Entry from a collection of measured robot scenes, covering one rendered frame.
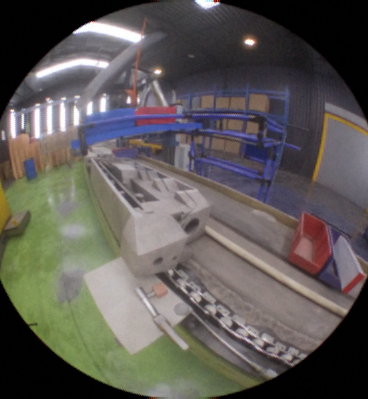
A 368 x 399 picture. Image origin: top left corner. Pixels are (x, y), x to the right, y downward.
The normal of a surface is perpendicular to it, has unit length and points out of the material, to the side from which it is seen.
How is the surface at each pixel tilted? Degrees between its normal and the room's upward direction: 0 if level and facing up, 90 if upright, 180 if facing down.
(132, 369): 0
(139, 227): 38
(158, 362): 0
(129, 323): 0
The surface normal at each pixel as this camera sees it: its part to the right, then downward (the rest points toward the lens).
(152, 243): 0.56, -0.49
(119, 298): 0.07, -0.88
